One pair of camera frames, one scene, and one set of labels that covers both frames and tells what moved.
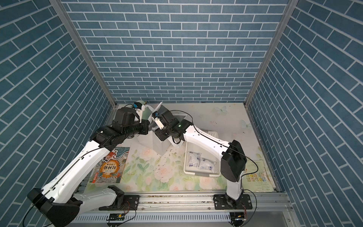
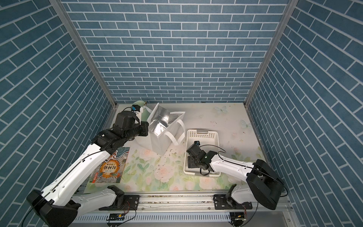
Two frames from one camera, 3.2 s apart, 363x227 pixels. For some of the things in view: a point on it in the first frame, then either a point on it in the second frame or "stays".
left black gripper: [145, 124] stays
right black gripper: [159, 133] to [190, 163]
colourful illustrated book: [110, 169] stays
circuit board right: [237, 215] stays
